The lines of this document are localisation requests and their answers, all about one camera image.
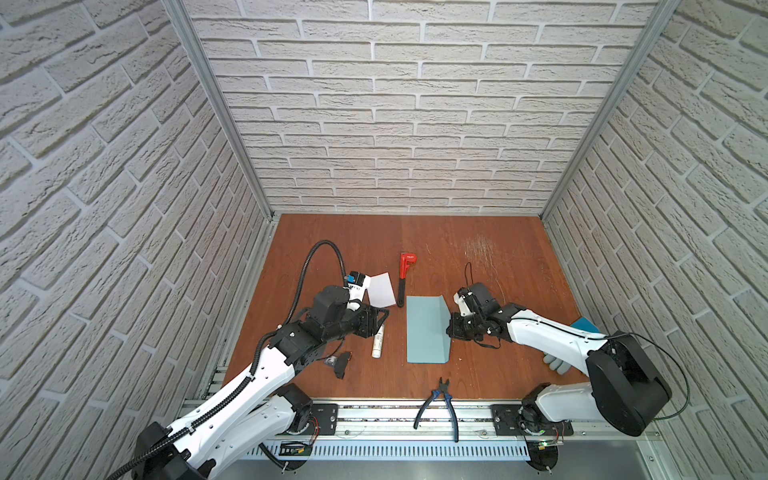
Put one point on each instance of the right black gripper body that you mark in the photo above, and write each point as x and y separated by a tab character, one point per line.
468	327

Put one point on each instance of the small black clip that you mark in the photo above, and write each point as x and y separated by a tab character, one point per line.
339	364

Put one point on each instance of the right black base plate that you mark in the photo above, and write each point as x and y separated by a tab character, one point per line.
526	420

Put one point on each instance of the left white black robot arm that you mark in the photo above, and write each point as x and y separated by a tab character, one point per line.
280	356

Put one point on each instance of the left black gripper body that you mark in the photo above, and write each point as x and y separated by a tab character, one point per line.
370	319

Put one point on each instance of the white slotted cable duct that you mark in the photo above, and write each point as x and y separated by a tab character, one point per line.
404	451

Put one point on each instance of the aluminium frame rail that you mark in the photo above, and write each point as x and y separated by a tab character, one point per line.
408	420

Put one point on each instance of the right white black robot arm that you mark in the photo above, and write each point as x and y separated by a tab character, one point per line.
624	387

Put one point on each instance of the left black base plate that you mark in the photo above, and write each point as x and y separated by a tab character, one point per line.
319	419

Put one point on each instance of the grey blue work glove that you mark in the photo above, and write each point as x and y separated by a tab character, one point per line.
559	362

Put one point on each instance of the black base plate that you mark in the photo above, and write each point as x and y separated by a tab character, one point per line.
526	420
319	419

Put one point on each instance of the white glue stick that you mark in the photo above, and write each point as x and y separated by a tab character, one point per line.
378	343

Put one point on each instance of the red black pipe wrench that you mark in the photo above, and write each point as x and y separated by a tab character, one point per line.
406	260

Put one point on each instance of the pink white letter card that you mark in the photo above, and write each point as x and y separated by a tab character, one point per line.
380	291

